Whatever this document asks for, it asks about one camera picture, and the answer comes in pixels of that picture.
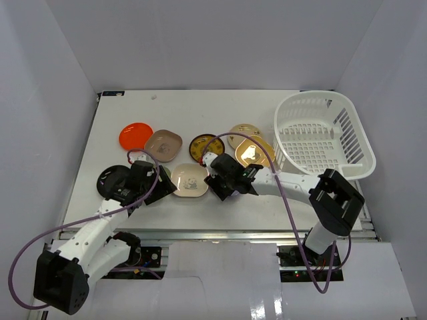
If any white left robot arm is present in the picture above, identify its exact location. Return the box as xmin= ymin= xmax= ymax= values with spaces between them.
xmin=33 ymin=161 xmax=176 ymax=315

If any dark round yellow patterned plate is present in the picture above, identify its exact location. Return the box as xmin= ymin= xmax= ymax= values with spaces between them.
xmin=189 ymin=133 xmax=226 ymax=163

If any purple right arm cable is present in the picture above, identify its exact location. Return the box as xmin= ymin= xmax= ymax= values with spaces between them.
xmin=199 ymin=132 xmax=352 ymax=294

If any gold square panda plate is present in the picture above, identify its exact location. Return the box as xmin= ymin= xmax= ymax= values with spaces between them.
xmin=235 ymin=135 xmax=275 ymax=167

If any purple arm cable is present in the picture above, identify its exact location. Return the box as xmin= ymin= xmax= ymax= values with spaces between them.
xmin=199 ymin=132 xmax=352 ymax=294
xmin=7 ymin=148 xmax=161 ymax=310

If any cream square panda plate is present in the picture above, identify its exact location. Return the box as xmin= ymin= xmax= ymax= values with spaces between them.
xmin=171 ymin=163 xmax=208 ymax=197

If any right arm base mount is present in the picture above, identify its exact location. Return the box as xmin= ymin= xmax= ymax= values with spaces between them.
xmin=276 ymin=245 xmax=344 ymax=283

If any black round plate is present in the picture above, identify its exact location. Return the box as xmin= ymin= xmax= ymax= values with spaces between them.
xmin=96 ymin=165 xmax=130 ymax=197

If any brown square panda plate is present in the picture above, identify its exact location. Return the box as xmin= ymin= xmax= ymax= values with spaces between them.
xmin=144 ymin=129 xmax=183 ymax=163

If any white plastic basket bin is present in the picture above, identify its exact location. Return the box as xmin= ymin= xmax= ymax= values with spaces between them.
xmin=273 ymin=91 xmax=376 ymax=181

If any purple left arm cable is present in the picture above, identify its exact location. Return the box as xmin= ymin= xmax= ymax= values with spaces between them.
xmin=7 ymin=148 xmax=161 ymax=310

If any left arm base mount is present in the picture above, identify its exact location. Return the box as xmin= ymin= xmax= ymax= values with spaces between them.
xmin=103 ymin=247 xmax=165 ymax=280

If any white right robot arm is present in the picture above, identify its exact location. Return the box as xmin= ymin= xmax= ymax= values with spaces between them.
xmin=202 ymin=152 xmax=365 ymax=266

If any orange round plate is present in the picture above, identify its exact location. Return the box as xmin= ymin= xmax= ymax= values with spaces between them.
xmin=119 ymin=122 xmax=153 ymax=151

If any beige round plate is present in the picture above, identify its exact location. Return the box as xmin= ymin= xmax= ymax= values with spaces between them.
xmin=227 ymin=123 xmax=264 ymax=149

